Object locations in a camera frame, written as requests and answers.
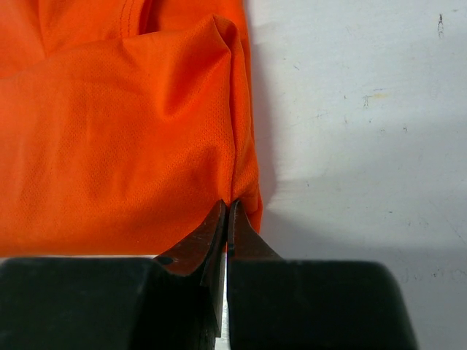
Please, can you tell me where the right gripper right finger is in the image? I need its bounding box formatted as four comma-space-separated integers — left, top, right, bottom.
227, 200, 281, 349

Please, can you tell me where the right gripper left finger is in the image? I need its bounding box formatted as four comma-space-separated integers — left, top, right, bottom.
155, 201, 228, 339

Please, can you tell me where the orange t shirt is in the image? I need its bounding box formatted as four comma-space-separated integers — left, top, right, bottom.
1, 1, 263, 257

